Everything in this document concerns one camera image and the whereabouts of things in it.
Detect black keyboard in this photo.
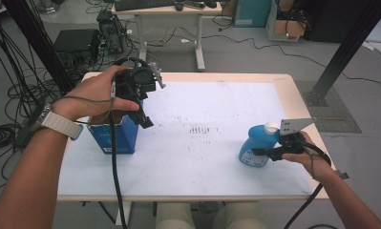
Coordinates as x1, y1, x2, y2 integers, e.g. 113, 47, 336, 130
114, 0, 177, 12

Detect bundle of black cables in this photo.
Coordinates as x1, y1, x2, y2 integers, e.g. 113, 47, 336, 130
0, 18, 68, 192

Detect white table leg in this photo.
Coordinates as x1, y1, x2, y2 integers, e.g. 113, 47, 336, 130
116, 201, 133, 227

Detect thin grey cord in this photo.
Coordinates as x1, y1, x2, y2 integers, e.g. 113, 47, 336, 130
54, 94, 116, 126
307, 148, 319, 179

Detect coil of black cables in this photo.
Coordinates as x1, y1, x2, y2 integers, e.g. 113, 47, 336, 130
0, 123, 22, 150

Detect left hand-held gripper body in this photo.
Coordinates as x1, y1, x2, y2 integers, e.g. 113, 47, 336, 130
114, 61, 167, 100

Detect white desk with wooden top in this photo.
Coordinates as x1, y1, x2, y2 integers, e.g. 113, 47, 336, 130
111, 2, 223, 73

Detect blue cardboard box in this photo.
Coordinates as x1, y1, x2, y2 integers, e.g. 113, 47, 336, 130
86, 98, 144, 156

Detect long black floor cable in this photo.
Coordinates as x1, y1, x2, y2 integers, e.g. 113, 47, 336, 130
170, 27, 381, 89

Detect black electronic device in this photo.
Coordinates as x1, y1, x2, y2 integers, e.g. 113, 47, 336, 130
96, 9, 129, 55

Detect blue bottle with white cap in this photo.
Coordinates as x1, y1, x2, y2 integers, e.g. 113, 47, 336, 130
238, 121, 284, 169

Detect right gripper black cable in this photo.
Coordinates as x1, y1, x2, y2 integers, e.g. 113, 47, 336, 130
283, 141, 333, 229

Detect black computer case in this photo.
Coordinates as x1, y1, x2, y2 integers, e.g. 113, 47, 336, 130
53, 28, 102, 70

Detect person's left leg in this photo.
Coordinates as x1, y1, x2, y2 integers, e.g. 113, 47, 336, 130
155, 202, 196, 229

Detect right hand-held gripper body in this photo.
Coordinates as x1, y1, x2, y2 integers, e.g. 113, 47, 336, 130
267, 117, 317, 162

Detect black metal stand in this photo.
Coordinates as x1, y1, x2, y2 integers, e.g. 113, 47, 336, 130
1, 0, 77, 95
304, 0, 381, 108

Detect person's leg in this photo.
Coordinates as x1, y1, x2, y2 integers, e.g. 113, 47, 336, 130
155, 202, 196, 229
211, 202, 267, 229

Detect wristwatch with beige band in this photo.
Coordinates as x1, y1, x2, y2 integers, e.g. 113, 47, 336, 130
34, 103, 84, 141

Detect person's right hand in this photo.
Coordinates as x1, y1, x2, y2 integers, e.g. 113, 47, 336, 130
281, 131, 336, 181

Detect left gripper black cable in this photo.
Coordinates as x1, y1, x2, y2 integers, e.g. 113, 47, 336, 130
107, 56, 148, 229

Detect white cardboard box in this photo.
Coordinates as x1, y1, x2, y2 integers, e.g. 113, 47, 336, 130
265, 0, 307, 43

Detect person's right leg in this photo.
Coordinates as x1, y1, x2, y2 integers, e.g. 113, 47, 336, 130
211, 202, 267, 229

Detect blue storage box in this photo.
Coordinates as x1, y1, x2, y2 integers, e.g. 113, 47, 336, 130
233, 0, 272, 29

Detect white foam sheets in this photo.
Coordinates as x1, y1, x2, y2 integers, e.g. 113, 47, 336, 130
362, 18, 381, 57

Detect white sheet mat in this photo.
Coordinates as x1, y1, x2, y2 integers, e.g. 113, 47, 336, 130
57, 81, 314, 197

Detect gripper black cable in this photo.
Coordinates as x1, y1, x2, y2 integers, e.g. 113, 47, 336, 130
107, 56, 148, 229
283, 141, 333, 229

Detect person's left hand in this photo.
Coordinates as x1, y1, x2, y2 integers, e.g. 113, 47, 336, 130
52, 65, 141, 123

